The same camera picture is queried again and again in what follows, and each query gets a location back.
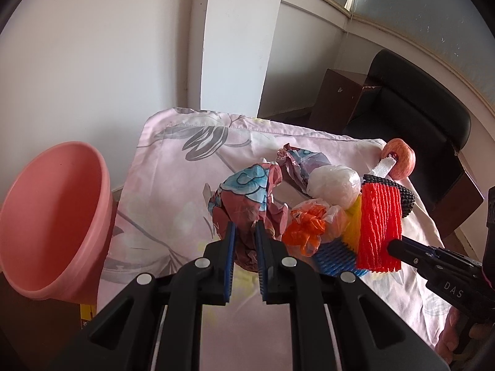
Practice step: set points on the pink plastic bucket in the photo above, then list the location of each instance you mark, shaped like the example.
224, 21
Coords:
50, 220

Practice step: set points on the orange plastic bag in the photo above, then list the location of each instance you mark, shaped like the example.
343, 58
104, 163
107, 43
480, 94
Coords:
305, 228

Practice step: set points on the red foam net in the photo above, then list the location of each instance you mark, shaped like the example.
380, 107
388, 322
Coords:
379, 224

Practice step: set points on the pink floral cloth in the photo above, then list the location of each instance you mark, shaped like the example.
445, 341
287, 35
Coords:
174, 185

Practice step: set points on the red apple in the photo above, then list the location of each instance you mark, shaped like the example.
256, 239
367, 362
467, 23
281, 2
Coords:
402, 158

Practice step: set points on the brown wooden side table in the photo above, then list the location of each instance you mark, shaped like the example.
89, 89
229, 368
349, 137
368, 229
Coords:
456, 197

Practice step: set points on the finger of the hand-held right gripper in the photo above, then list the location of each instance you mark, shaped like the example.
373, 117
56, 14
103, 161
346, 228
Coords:
410, 253

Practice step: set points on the window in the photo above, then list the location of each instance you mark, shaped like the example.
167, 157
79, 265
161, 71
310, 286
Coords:
425, 7

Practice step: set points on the blue foam net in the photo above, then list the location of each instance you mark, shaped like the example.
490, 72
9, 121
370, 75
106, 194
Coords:
334, 257

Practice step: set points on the yellow wrapper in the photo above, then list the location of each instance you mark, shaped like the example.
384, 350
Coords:
354, 224

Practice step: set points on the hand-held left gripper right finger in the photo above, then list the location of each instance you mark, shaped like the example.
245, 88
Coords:
261, 255

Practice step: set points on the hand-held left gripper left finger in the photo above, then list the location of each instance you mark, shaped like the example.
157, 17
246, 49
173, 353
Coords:
230, 247

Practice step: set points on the floral paper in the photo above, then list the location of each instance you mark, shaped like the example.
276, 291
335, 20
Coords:
301, 164
243, 197

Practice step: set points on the black leather chair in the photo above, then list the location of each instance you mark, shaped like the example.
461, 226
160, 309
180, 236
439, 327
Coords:
417, 100

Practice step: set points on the white plastic bag ball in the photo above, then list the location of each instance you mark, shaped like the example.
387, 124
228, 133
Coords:
332, 185

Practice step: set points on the yellow box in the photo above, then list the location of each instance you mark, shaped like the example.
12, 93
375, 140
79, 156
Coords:
87, 315

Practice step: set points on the person's right hand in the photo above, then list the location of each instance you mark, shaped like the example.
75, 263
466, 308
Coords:
448, 332

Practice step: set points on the white foam piece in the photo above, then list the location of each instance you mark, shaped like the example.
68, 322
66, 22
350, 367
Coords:
383, 168

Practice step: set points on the black foam net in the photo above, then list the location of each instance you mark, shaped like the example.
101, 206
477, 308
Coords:
406, 201

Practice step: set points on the brown wooden cabinet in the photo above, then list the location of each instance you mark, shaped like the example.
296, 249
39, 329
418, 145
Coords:
336, 100

